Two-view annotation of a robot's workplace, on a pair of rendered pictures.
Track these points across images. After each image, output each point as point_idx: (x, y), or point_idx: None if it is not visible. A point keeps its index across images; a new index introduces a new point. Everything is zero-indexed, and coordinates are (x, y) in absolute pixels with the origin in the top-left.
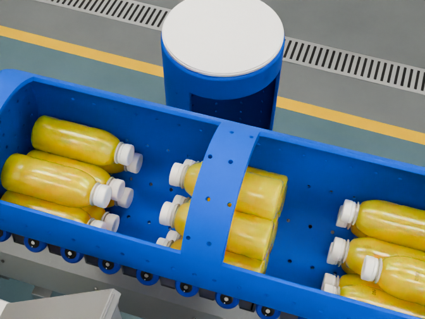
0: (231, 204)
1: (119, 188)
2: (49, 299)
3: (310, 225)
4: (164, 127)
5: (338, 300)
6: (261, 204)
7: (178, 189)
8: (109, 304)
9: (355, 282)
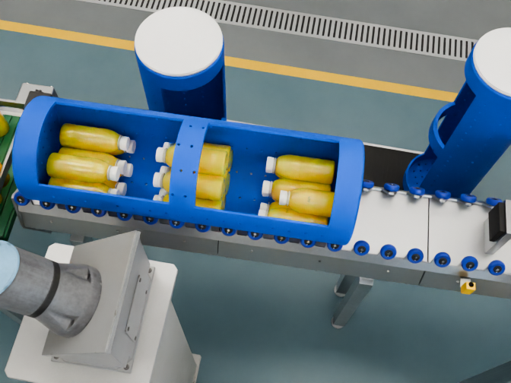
0: None
1: (124, 166)
2: (100, 239)
3: None
4: (147, 121)
5: (264, 219)
6: (214, 168)
7: None
8: (135, 238)
9: (278, 206)
